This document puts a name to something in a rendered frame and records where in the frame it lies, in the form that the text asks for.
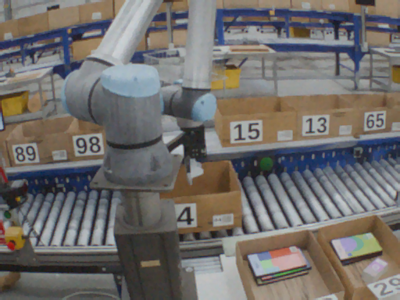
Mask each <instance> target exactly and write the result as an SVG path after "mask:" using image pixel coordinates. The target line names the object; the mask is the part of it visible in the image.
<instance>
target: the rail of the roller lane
mask: <svg viewBox="0 0 400 300"><path fill-rule="evenodd" d="M395 207H396V206H392V207H390V208H386V209H380V210H376V211H371V212H366V213H361V214H358V215H354V216H347V217H345V218H338V219H335V220H327V221H325V222H320V223H314V224H308V225H302V226H300V227H289V228H288V229H282V230H274V231H268V232H261V233H255V234H247V235H240V236H233V237H223V238H218V239H211V240H204V241H182V242H179V244H180V258H181V260H189V259H203V258H210V257H218V256H219V258H220V255H224V254H225V252H224V249H223V243H222V239H225V238H240V237H247V236H252V235H256V234H269V233H271V232H277V231H284V230H290V229H294V230H307V229H309V230H311V232H312V234H313V235H314V237H315V238H316V239H317V234H318V228H319V227H322V226H326V225H329V224H332V223H340V222H341V221H346V220H351V219H356V218H361V217H362V216H371V215H372V214H377V215H378V216H379V217H380V218H381V219H382V220H383V221H384V222H385V223H386V224H387V225H392V224H394V223H400V206H399V208H395ZM33 247H34V251H35V253H36V256H37V260H38V262H39V264H40V265H53V266H56V265H58V266H61V265H63V266H66V265H68V266H72V265H73V266H77V265H78V266H100V265H103V266H107V265H109V266H113V265H117V266H119V265H120V258H119V255H118V252H117V250H116V246H115V245H113V246H107V245H106V246H94V247H92V246H87V247H85V246H82V247H79V246H76V247H73V246H70V247H66V246H65V247H61V246H59V247H55V246H53V247H50V246H48V247H45V246H43V247H40V246H37V247H35V246H33ZM0 263H1V264H3V263H4V264H17V262H16V259H15V257H14V255H13V252H12V251H10V250H8V247H7V246H0Z"/></svg>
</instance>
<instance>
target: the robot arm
mask: <svg viewBox="0 0 400 300"><path fill-rule="evenodd" d="M162 3H163V0H126V1H125V2H124V4H123V6H122V7H121V9H120V11H119V13H118V14H117V16H116V18H115V19H114V21H113V22H112V24H111V26H110V27H109V29H108V31H107V32H106V34H105V36H104V38H103V39H102V42H101V44H100V45H99V47H98V50H97V51H96V53H95V54H92V55H90V56H88V57H86V59H85V60H84V62H83V64H82V66H81V68H80V69H79V70H76V71H74V72H72V73H71V74H70V75H69V76H68V77H67V78H66V79H65V81H64V84H63V86H62V90H61V99H62V101H61V102H62V104H63V107H64V109H65V110H66V112H67V113H69V114H70V115H71V116H73V117H74V118H75V119H79V120H83V121H86V122H89V123H93V124H94V123H95V124H98V125H101V126H104V127H105V137H106V144H107V146H106V150H105V155H104V159H103V162H102V170H103V174H104V178H105V179H107V180H109V181H112V182H114V183H117V184H124V185H139V184H147V183H151V182H154V181H157V180H160V179H162V178H164V177H165V176H167V175H168V174H169V173H171V171H172V170H173V160H171V156H170V153H171V152H172V151H173V150H175V149H176V148H178V147H180V146H181V145H183V153H184V161H185V169H186V176H187V182H188V183H189V185H192V177H196V176H198V175H201V174H202V173H203V169H201V168H200V167H201V166H202V165H201V163H199V162H196V161H195V158H196V159H202V158H207V155H206V144H205V127H204V125H202V123H205V122H206V121H208V120H210V119H211V118H212V117H213V115H214V114H215V111H216V107H217V102H216V98H215V96H214V95H211V94H210V92H211V86H210V82H211V72H212V63H213V46H214V37H215V31H214V29H215V21H216V6H217V0H190V8H189V18H188V27H187V39H186V49H185V60H184V79H183V80H174V81H173V85H170V86H166V87H160V83H159V72H158V70H156V69H155V68H154V67H152V66H148V65H147V66H146V65H142V64H129V62H130V59H131V58H132V56H133V54H134V51H135V49H136V48H137V46H138V44H139V42H140V41H141V39H142V38H143V36H144V35H145V31H146V30H147V29H148V25H149V24H150V23H151V21H152V19H153V17H154V15H155V14H156V12H157V9H158V8H159V7H160V6H161V4H162ZM163 115H168V116H175V117H176V118H177V126H178V127H179V128H180V131H183V132H182V133H181V134H179V135H177V136H176V137H175V138H174V139H171V140H170V141H169V142H168V143H166V144H164V141H163V129H162V118H161V116H163ZM192 131H193V133H192Z"/></svg>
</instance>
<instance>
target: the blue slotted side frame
mask: <svg viewBox="0 0 400 300"><path fill-rule="evenodd" d="M394 145H395V148H394ZM358 147H362V153H361V155H360V157H358V158H357V157H355V158H353V155H354V148H358ZM378 147H379V151H378ZM386 147H387V150H386ZM370 148H371V149H370ZM352 150H353V155H352ZM343 151H344V155H342V152H343ZM333 152H334V157H333ZM323 153H325V155H324V158H323ZM338 153H339V154H338ZM397 153H398V156H397ZM313 154H314V159H312V155H313ZM389 154H390V158H389ZM258 155H274V166H273V168H274V169H275V173H274V174H275V175H276V176H277V178H278V180H279V181H280V183H281V184H283V183H282V182H281V180H280V175H281V174H282V173H287V174H288V176H289V177H290V178H291V174H292V173H293V172H295V167H296V166H297V167H298V170H297V171H298V172H299V173H300V174H301V176H302V179H303V180H305V179H304V178H303V175H302V174H303V173H304V171H305V170H310V172H311V173H312V174H313V171H314V170H315V169H316V165H317V164H318V163H319V167H318V168H320V169H321V170H322V171H323V169H325V168H326V167H330V168H331V169H332V170H333V171H334V168H335V166H336V165H337V161H339V163H338V165H339V166H340V167H341V168H342V169H344V167H345V165H350V166H351V167H353V166H354V165H355V159H356V158H357V163H358V164H359V165H362V164H363V163H364V157H366V162H368V163H369V164H371V162H372V161H373V156H374V161H375V160H376V161H377V162H378V163H379V162H380V160H381V155H382V159H384V160H385V161H386V162H387V161H388V158H389V159H391V158H393V160H394V161H395V158H398V157H400V137H386V138H380V139H368V140H361V141H350V142H342V143H338V142H336V143H329V144H321V145H308V146H300V147H292V148H278V149H269V150H261V151H252V152H236V153H227V154H218V155H207V158H202V159H196V158H195V161H196V162H197V163H210V162H219V161H231V163H232V166H233V168H234V171H235V173H237V175H238V177H237V178H238V179H239V181H240V182H241V186H242V187H243V189H245V186H244V184H243V180H244V179H245V178H246V177H248V172H250V177H251V178H252V180H253V182H254V184H255V186H256V188H258V185H257V183H256V182H255V179H256V178H257V176H264V177H265V179H266V182H267V183H268V186H269V187H270V184H269V181H268V177H269V176H270V175H272V174H273V170H271V171H264V172H262V175H260V172H258V171H257V156H258ZM302 155H303V160H302ZM393 155H394V156H393ZM385 156H386V157H385ZM396 156H397V157H396ZM281 157H284V160H282V159H281ZM291 157H292V160H291ZM307 157H308V158H307ZM377 157H378V158H377ZM279 158H280V162H278V159H279ZM255 160H256V166H255V164H254V161H255ZM347 160H348V164H346V161H347ZM290 161H291V162H290ZM242 162H244V167H242V165H241V164H242ZM327 162H329V165H328V166H327ZM249 163H250V164H249ZM332 163H333V164H332ZM236 165H237V166H236ZM306 165H308V169H306ZM312 166H313V167H312ZM101 167H102V166H87V167H84V166H80V167H72V168H65V169H58V170H57V169H52V170H40V171H36V170H34V171H28V172H22V173H20V172H16V173H7V177H8V181H11V180H14V181H17V180H20V179H21V178H23V179H26V180H27V181H28V185H27V187H28V190H27V193H30V195H33V196H34V199H35V198H36V196H37V195H38V194H43V195H44V197H45V198H46V196H47V193H52V194H53V195H54V196H55V198H56V196H57V194H58V193H63V194H64V195H65V200H66V198H67V195H68V193H69V192H70V191H72V192H73V193H74V194H75V195H76V198H75V202H74V203H76V200H77V196H78V194H79V193H80V192H81V191H85V188H84V186H87V191H85V192H86V194H87V201H86V203H88V197H89V194H90V192H91V191H97V192H98V202H99V200H100V198H101V194H102V190H92V189H90V186H89V184H90V183H91V182H92V179H93V178H94V177H95V176H96V175H97V174H96V173H97V172H98V171H99V170H100V169H101ZM284 167H286V172H284ZM290 169H291V170H290ZM267 172H268V173H267ZM255 173H256V174H255ZM242 174H244V175H242ZM20 175H21V176H20ZM88 175H90V176H91V180H89V178H88ZM313 175H314V174H313ZM66 177H68V180H69V182H67V181H66ZM77 177H79V180H80V181H78V180H77ZM56 178H57V181H58V183H57V182H56ZM35 179H37V182H38V184H36V180H35ZM45 179H47V182H48V183H47V184H46V181H45ZM291 180H292V178H291ZM292 181H293V180H292ZM305 181H306V180H305ZM31 182H32V183H31ZM293 183H294V181H293ZM63 187H65V190H66V192H64V190H63ZM74 187H75V188H76V191H75V190H74ZM53 188H54V189H55V192H54V191H53ZM33 189H34V190H35V193H34V192H33ZM43 189H44V190H45V193H44V192H43ZM54 201H55V199H54Z"/></svg>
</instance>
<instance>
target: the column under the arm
mask: <svg viewBox="0 0 400 300"><path fill-rule="evenodd" d="M160 209H161V219H160V220H159V222H158V223H156V224H155V225H153V226H147V227H135V226H134V225H132V224H130V223H128V222H127V221H126V219H125V216H124V214H123V203H122V202H121V203H118V204H117V207H116V214H115V221H114V225H113V227H114V229H113V238H114V239H115V242H116V250H117V252H118V255H119V258H120V265H121V266H122V271H123V280H122V283H123V285H122V293H121V296H122V298H121V300H198V292H197V286H196V280H195V270H194V267H193V266H191V267H184V268H183V266H182V263H181V258H180V244H179V236H178V228H177V221H176V213H175V204H174V200H172V199H168V200H160Z"/></svg>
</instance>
